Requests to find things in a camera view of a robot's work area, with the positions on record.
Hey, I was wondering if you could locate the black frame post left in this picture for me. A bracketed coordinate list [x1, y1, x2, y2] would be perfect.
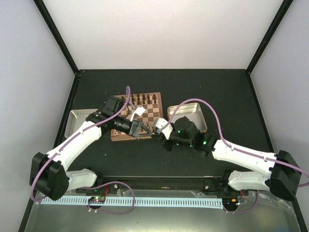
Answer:
[33, 0, 79, 74]

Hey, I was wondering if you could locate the dark chess pieces group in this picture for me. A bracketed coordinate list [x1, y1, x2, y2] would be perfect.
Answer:
[129, 93, 160, 106]

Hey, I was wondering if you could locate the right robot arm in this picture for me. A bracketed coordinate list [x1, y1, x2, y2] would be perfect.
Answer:
[154, 116, 301, 201]

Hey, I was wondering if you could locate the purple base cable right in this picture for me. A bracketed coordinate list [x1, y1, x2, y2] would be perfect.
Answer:
[222, 190, 260, 215]

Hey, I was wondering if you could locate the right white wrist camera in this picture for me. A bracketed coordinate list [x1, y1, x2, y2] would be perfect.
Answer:
[154, 117, 173, 140]

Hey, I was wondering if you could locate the black frame post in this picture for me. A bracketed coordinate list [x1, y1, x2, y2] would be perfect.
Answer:
[246, 0, 293, 74]
[33, 0, 79, 74]

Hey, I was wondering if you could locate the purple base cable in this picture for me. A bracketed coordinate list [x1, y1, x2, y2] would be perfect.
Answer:
[222, 190, 260, 215]
[86, 181, 135, 215]

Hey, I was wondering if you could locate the wooden chess board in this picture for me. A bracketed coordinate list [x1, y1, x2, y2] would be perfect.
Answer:
[111, 92, 164, 142]

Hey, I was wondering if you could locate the white slotted cable duct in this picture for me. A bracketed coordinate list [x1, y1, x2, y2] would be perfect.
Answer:
[41, 195, 223, 209]

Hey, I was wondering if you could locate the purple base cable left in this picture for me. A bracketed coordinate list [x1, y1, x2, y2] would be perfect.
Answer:
[86, 181, 135, 215]

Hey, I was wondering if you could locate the black frame post right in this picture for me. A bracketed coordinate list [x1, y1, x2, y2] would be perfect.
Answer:
[246, 0, 293, 74]

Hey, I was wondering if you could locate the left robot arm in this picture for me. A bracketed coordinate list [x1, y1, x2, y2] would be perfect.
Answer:
[29, 96, 152, 200]

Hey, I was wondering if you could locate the gold metal tin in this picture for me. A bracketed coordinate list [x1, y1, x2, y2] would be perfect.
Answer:
[171, 102, 207, 132]

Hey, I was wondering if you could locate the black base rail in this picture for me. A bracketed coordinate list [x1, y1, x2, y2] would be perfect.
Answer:
[75, 176, 233, 196]

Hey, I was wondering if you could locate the small circuit board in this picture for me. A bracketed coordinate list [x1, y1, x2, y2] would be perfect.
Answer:
[88, 196, 105, 204]

